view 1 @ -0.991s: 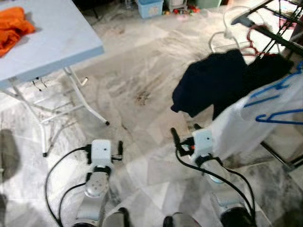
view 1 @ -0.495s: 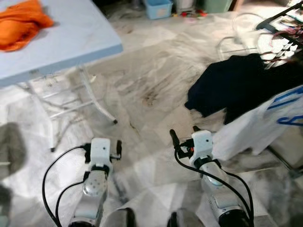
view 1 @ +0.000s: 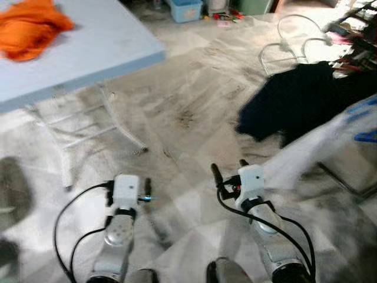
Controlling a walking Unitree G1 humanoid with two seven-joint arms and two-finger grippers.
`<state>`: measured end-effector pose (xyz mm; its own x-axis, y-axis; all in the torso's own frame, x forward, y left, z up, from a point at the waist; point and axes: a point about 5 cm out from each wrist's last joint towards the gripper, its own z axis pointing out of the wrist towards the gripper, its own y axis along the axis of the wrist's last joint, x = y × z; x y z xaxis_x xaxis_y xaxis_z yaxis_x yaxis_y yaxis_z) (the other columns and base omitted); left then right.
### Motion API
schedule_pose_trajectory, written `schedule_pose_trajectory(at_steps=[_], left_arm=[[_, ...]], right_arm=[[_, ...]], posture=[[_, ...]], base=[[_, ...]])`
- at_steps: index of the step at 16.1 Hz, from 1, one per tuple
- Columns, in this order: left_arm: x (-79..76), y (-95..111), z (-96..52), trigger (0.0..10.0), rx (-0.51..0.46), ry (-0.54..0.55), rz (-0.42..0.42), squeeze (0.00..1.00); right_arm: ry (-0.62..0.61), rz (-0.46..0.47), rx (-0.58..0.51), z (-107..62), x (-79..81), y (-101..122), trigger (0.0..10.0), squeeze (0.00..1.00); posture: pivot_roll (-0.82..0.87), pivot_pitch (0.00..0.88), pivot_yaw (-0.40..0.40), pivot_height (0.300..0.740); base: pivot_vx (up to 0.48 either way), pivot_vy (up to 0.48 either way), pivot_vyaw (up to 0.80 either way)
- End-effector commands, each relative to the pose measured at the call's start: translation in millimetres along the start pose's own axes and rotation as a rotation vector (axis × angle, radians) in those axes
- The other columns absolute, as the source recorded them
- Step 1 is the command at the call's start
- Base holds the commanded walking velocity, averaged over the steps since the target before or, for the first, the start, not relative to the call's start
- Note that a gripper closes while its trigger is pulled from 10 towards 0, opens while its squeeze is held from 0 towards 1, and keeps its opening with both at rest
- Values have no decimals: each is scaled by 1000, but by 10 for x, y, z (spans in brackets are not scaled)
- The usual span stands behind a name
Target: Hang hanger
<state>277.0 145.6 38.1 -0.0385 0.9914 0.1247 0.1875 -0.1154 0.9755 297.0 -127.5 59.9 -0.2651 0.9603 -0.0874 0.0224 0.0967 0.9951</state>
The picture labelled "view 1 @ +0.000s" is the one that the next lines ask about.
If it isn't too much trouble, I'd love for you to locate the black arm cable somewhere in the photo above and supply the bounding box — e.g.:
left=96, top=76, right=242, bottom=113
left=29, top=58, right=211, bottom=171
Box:
left=216, top=183, right=316, bottom=278
left=54, top=183, right=113, bottom=283

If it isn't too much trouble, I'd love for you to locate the white garment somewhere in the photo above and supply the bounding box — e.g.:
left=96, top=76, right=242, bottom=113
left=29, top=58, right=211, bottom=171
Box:
left=262, top=106, right=377, bottom=190

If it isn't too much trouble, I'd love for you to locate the black metal drying rack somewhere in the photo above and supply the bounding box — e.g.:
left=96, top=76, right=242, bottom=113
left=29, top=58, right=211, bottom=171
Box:
left=321, top=0, right=377, bottom=201

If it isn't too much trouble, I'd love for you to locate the dark navy garment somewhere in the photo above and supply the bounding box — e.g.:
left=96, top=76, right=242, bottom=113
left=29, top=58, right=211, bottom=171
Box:
left=236, top=61, right=377, bottom=148

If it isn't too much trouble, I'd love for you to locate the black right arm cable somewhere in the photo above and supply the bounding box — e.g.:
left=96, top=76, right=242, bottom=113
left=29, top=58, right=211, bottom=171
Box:
left=216, top=183, right=316, bottom=278

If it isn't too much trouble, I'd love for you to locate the pale green cabinet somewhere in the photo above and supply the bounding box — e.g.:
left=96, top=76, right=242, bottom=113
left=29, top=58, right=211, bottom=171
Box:
left=239, top=0, right=275, bottom=15

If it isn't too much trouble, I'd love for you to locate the small red toy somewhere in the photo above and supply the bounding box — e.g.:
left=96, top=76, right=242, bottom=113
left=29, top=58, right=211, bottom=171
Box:
left=203, top=13, right=242, bottom=21

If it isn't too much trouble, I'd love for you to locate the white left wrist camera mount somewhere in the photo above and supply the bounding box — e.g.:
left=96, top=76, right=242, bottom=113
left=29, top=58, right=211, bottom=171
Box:
left=112, top=174, right=141, bottom=213

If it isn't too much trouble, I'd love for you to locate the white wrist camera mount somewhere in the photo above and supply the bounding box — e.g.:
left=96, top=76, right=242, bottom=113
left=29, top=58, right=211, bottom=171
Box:
left=112, top=174, right=141, bottom=213
left=237, top=165, right=266, bottom=207

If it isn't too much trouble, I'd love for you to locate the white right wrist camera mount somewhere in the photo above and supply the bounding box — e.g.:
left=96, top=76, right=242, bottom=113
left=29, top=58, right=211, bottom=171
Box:
left=237, top=165, right=266, bottom=207

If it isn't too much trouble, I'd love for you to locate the orange towel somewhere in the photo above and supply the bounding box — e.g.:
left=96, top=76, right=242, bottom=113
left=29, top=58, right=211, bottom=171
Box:
left=0, top=0, right=75, bottom=62

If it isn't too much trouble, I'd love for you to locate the robot leg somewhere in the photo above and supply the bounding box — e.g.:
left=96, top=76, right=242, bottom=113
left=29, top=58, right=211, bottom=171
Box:
left=127, top=268, right=160, bottom=283
left=206, top=256, right=254, bottom=283

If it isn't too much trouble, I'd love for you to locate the white wire hoop stand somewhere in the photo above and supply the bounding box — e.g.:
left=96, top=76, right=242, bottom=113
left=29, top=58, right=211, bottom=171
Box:
left=259, top=13, right=333, bottom=77

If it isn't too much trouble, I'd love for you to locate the pale blue folding table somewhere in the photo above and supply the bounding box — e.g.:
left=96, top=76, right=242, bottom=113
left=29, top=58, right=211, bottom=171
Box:
left=0, top=0, right=167, bottom=190

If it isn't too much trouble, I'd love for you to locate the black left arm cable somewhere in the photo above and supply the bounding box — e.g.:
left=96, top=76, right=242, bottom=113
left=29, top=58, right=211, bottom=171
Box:
left=54, top=183, right=113, bottom=283

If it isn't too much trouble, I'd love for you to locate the right robot leg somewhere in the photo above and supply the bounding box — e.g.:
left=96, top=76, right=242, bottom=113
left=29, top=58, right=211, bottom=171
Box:
left=206, top=256, right=254, bottom=283

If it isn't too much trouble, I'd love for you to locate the blue plastic clothes hanger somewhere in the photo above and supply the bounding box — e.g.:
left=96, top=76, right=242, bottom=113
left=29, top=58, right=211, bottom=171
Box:
left=353, top=130, right=377, bottom=143
left=345, top=97, right=377, bottom=124

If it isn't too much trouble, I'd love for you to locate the blue plastic bin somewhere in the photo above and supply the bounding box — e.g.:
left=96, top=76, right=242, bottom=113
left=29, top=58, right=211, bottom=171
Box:
left=167, top=0, right=204, bottom=23

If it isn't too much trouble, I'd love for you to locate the left robot leg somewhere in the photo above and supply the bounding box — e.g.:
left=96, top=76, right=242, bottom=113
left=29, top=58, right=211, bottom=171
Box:
left=127, top=268, right=160, bottom=283

